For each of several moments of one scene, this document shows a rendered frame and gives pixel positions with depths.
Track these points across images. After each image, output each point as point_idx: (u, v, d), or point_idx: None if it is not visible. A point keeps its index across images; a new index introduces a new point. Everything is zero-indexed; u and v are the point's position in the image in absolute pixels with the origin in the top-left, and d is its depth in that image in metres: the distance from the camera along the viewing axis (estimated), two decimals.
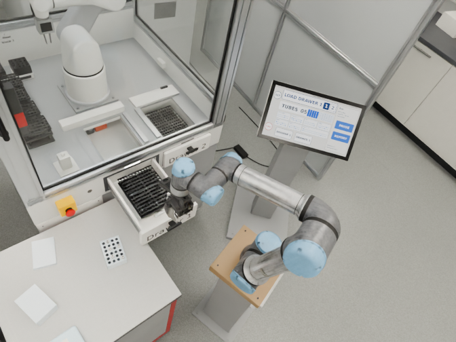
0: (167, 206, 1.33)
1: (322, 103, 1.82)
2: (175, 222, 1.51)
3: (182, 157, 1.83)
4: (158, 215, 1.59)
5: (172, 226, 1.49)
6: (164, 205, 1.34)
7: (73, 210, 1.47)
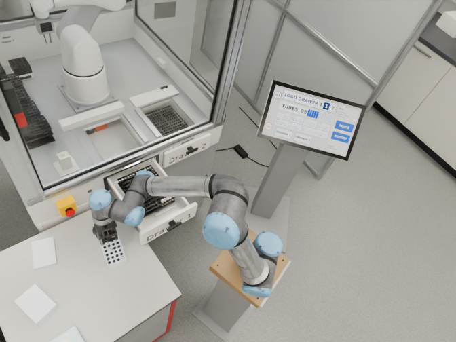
0: (93, 231, 1.39)
1: (322, 103, 1.82)
2: (175, 222, 1.51)
3: (182, 157, 1.83)
4: (158, 215, 1.59)
5: (172, 226, 1.49)
6: (92, 229, 1.39)
7: (73, 210, 1.47)
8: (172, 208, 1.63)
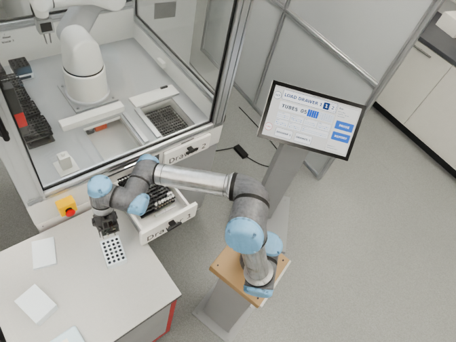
0: (93, 222, 1.27)
1: (322, 103, 1.82)
2: (175, 222, 1.51)
3: (182, 157, 1.83)
4: (158, 215, 1.59)
5: (172, 226, 1.49)
6: (91, 221, 1.28)
7: (73, 210, 1.47)
8: (172, 208, 1.63)
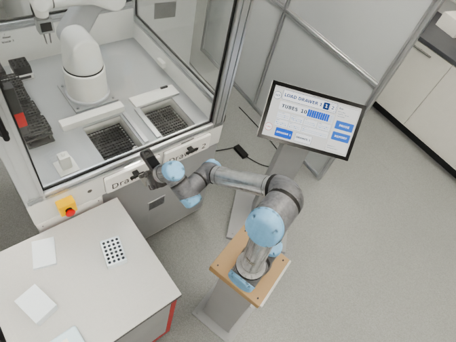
0: (142, 177, 1.43)
1: (322, 103, 1.82)
2: (138, 172, 1.63)
3: (182, 157, 1.83)
4: None
5: (135, 175, 1.61)
6: (140, 175, 1.43)
7: (73, 210, 1.47)
8: None
